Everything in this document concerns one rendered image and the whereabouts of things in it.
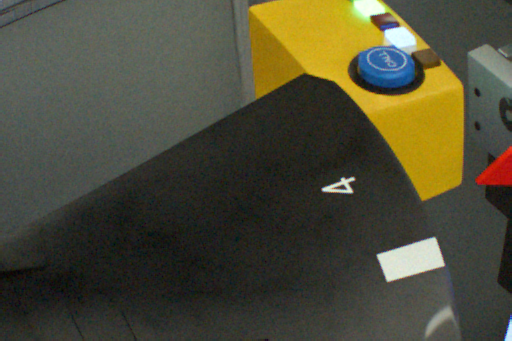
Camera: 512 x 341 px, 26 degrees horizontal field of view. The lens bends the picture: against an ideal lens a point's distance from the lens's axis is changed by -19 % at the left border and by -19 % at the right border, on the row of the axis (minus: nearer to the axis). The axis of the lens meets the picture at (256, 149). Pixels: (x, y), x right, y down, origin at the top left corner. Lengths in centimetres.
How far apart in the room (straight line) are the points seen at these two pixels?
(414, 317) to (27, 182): 86
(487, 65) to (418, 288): 48
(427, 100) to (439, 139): 4
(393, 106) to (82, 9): 52
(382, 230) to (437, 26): 91
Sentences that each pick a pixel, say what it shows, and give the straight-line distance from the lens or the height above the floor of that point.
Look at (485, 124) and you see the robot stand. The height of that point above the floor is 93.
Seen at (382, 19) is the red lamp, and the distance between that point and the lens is 86.
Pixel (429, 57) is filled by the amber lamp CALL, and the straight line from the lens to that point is 82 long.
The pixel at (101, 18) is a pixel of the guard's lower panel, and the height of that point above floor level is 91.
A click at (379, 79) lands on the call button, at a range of 80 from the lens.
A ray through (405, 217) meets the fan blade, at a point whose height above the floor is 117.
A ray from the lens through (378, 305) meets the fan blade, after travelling 51.
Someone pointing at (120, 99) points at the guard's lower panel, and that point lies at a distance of 130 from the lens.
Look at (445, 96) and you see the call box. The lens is 80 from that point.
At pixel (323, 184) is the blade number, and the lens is 54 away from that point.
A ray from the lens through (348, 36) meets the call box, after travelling 85.
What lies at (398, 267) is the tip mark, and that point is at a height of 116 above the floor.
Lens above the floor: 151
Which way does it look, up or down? 36 degrees down
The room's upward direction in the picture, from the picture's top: 5 degrees counter-clockwise
